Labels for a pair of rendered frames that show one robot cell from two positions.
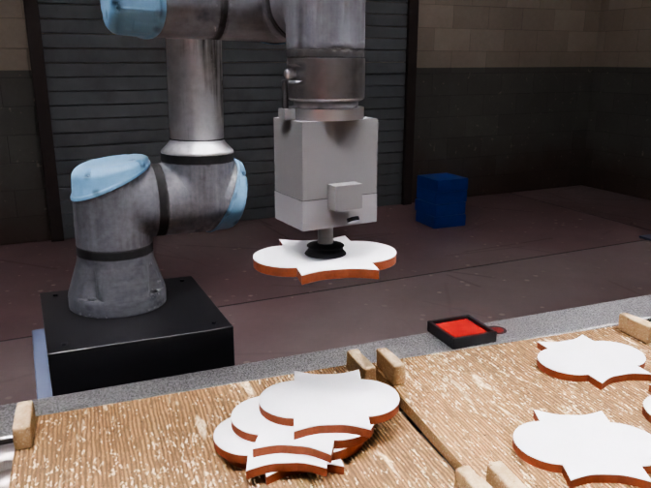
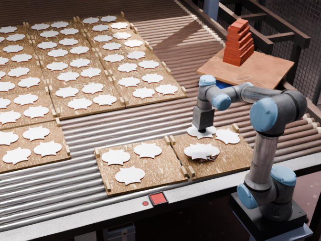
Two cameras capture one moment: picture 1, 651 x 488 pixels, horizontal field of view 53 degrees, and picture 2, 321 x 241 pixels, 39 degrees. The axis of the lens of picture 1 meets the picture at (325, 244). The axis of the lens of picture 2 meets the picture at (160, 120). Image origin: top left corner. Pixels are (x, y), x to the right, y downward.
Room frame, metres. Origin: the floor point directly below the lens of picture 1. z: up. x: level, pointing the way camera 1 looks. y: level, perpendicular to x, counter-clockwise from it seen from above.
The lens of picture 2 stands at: (2.45, -0.24, 2.46)
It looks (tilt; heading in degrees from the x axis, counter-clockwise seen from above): 35 degrees down; 179
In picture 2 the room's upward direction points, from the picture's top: 2 degrees clockwise
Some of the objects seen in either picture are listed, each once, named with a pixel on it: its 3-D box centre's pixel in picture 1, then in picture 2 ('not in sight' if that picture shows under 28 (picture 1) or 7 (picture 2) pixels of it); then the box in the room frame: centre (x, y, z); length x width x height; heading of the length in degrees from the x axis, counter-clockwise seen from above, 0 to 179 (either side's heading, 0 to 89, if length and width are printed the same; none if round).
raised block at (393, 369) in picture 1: (389, 365); (183, 171); (0.76, -0.08, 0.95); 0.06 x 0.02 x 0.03; 18
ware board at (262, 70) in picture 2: not in sight; (246, 67); (-0.21, 0.37, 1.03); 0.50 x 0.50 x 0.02; 59
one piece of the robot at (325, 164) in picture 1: (328, 165); (202, 114); (0.64, 0.00, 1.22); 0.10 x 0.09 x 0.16; 29
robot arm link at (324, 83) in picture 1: (323, 82); (205, 101); (0.65, 0.00, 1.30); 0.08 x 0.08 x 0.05
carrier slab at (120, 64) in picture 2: not in sight; (131, 61); (-0.41, -0.42, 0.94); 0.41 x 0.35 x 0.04; 112
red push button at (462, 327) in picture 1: (461, 331); (158, 199); (0.93, -0.21, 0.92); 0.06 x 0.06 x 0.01; 22
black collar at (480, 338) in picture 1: (461, 331); (158, 199); (0.93, -0.21, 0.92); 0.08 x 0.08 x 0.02; 22
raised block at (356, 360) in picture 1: (360, 367); (191, 171); (0.76, -0.04, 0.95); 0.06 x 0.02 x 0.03; 20
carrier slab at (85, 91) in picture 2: not in sight; (85, 96); (0.07, -0.68, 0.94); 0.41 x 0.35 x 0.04; 111
